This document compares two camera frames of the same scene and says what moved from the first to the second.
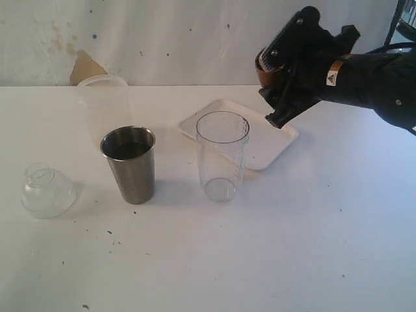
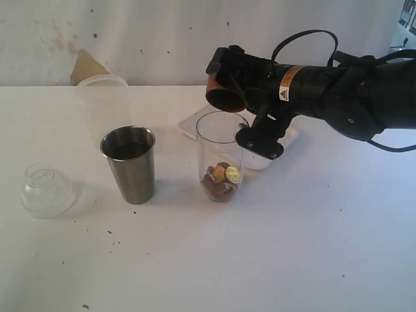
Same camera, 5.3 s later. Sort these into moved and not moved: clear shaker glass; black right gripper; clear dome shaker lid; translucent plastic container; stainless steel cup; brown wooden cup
Moved: black right gripper; brown wooden cup
Not moved: clear dome shaker lid; clear shaker glass; stainless steel cup; translucent plastic container
